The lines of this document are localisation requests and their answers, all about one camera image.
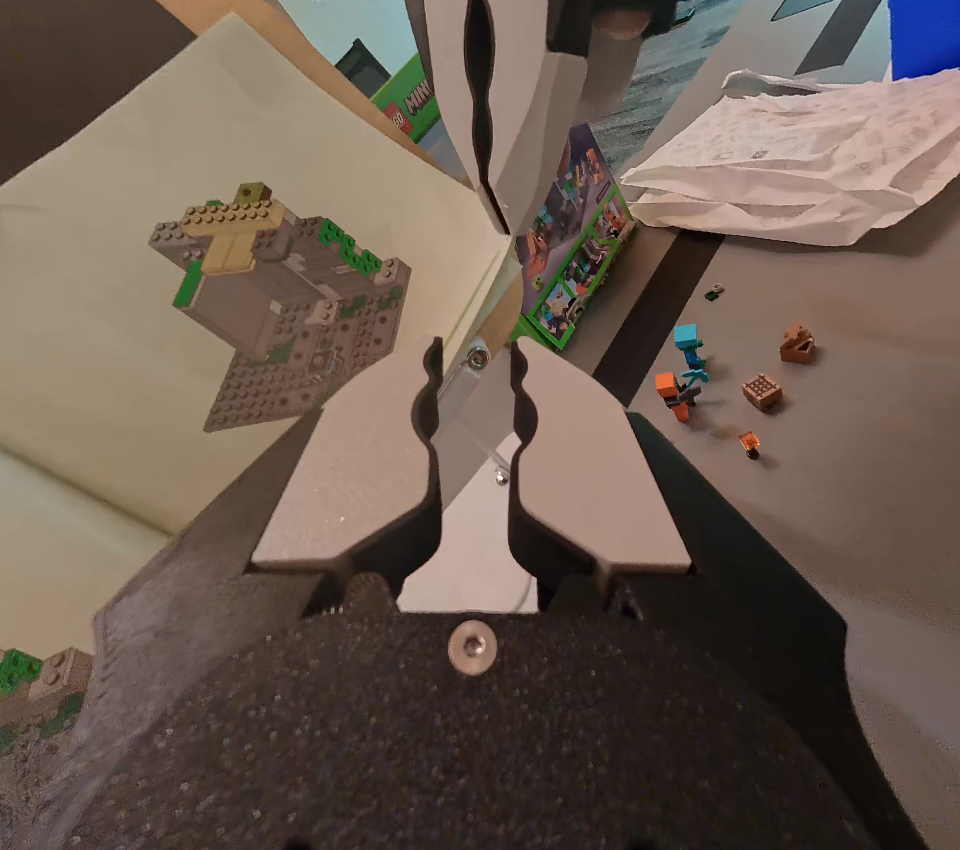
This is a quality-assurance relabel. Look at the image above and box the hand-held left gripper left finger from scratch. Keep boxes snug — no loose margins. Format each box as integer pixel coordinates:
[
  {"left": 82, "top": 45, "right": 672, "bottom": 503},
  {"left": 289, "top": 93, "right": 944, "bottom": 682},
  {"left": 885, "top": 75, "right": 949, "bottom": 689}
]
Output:
[{"left": 249, "top": 337, "right": 444, "bottom": 603}]

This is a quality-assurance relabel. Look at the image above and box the brick instruction booklet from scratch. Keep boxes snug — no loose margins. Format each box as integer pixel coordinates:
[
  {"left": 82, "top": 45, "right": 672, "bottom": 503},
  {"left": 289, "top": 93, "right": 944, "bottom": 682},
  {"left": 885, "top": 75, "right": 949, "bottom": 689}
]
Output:
[{"left": 0, "top": 13, "right": 519, "bottom": 738}]

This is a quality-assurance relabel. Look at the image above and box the dark brown partition panel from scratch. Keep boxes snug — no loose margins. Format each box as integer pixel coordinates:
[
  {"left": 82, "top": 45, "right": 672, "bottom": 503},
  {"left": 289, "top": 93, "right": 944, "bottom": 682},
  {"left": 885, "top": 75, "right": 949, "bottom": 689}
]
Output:
[{"left": 0, "top": 0, "right": 198, "bottom": 185}]

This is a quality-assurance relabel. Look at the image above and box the grey desk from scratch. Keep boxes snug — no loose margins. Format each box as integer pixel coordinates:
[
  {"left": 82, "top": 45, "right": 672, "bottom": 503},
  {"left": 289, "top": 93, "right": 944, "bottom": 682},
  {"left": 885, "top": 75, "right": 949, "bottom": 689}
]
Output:
[{"left": 517, "top": 0, "right": 960, "bottom": 850}]

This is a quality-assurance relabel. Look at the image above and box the orange minifigure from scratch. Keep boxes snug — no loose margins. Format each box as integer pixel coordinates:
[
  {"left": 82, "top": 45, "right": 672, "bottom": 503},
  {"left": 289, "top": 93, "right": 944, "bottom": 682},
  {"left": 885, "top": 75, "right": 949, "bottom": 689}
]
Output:
[{"left": 654, "top": 372, "right": 702, "bottom": 423}]

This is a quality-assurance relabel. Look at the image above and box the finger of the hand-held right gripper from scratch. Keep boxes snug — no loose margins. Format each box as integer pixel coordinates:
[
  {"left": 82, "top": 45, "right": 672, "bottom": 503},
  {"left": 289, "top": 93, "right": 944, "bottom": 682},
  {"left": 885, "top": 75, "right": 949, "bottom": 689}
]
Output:
[
  {"left": 393, "top": 0, "right": 513, "bottom": 236},
  {"left": 480, "top": 0, "right": 594, "bottom": 236}
]

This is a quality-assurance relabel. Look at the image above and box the brown toy brick chest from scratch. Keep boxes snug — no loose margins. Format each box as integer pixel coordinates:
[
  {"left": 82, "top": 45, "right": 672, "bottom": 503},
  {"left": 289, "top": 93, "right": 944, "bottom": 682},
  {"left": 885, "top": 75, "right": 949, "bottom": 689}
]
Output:
[{"left": 778, "top": 323, "right": 817, "bottom": 365}]

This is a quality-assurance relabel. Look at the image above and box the cyan minifigure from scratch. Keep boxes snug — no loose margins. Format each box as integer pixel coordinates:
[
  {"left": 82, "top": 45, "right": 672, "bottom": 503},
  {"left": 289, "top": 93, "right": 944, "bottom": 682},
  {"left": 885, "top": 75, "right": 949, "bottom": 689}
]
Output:
[{"left": 671, "top": 323, "right": 712, "bottom": 386}]

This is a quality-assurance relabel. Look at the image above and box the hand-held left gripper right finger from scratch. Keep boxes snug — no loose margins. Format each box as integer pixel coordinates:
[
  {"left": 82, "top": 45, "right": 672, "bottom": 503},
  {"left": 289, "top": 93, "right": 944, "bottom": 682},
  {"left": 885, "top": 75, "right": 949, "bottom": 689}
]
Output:
[{"left": 508, "top": 337, "right": 693, "bottom": 611}]

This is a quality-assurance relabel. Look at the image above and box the white crumpled paper bag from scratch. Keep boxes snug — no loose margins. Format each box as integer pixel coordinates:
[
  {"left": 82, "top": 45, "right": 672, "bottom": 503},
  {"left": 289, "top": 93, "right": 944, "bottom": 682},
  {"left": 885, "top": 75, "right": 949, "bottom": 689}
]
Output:
[{"left": 621, "top": 68, "right": 960, "bottom": 248}]

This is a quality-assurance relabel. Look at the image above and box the person's right hand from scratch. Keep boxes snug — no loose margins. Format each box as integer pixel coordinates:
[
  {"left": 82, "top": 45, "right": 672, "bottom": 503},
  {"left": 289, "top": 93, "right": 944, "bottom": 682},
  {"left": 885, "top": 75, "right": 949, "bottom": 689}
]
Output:
[{"left": 591, "top": 8, "right": 652, "bottom": 44}]

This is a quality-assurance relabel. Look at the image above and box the green toy brick box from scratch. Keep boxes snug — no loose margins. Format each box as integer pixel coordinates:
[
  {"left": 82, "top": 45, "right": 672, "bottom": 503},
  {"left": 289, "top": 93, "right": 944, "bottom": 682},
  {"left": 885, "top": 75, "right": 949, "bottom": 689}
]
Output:
[{"left": 371, "top": 51, "right": 639, "bottom": 352}]

